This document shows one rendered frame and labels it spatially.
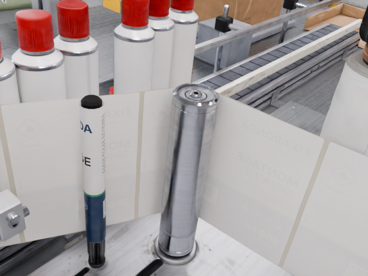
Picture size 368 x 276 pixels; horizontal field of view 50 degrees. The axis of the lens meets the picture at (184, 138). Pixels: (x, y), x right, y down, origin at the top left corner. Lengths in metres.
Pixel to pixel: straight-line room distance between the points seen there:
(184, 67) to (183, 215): 0.28
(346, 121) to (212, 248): 0.20
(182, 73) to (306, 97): 0.38
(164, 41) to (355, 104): 0.25
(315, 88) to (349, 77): 0.51
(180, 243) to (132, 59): 0.23
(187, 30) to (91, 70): 0.17
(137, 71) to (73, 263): 0.24
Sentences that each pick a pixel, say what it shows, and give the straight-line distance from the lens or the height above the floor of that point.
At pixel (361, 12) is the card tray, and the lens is 1.61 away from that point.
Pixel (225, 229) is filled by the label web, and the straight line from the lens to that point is 0.40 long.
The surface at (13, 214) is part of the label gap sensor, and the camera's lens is 0.30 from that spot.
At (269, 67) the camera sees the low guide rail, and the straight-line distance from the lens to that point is 0.79.
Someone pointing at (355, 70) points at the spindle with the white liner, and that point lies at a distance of 0.45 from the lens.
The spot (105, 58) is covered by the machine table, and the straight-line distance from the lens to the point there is 0.96.
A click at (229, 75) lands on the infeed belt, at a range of 0.81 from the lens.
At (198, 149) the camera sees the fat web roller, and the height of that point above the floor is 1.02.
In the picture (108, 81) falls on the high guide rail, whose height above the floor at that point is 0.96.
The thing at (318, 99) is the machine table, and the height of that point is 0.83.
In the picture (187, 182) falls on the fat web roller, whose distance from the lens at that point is 0.35.
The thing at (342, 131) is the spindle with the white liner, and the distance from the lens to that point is 0.47.
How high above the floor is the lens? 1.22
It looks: 34 degrees down
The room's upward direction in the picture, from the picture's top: 7 degrees clockwise
